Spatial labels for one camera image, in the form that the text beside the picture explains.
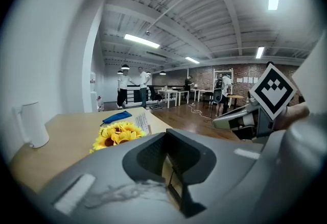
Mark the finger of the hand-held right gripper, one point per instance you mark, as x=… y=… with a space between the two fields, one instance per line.
x=237 y=112

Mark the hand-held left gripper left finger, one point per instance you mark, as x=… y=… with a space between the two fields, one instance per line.
x=107 y=167

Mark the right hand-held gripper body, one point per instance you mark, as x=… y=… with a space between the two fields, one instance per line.
x=272 y=90

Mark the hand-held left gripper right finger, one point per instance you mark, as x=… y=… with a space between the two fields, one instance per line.
x=235 y=179

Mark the yellow round table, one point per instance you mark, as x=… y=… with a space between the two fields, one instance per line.
x=235 y=96

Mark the grey oval seat shell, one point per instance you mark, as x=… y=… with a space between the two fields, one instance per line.
x=217 y=90

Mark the yellow sunflower bouquet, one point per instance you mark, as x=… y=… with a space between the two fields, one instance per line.
x=115 y=136

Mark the black backpack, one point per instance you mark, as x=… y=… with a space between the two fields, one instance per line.
x=219 y=83

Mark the white desk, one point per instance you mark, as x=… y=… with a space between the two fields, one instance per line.
x=168 y=91
x=182 y=91
x=201 y=90

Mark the white shelving unit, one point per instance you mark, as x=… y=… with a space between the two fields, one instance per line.
x=214 y=75

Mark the light wooden desk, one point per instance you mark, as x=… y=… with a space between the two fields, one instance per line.
x=71 y=131

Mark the blue cloth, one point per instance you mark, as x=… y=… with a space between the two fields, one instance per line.
x=117 y=116

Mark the white paper label card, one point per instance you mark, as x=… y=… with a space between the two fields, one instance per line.
x=141 y=122

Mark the white red canister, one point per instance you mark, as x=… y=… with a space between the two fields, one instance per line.
x=100 y=104

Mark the black metal railing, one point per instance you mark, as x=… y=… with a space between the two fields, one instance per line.
x=132 y=94

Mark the white electric kettle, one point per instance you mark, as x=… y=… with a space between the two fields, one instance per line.
x=33 y=123

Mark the black office chair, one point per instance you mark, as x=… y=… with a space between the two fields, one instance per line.
x=153 y=94

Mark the white wall sign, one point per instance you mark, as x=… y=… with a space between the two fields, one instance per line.
x=92 y=77

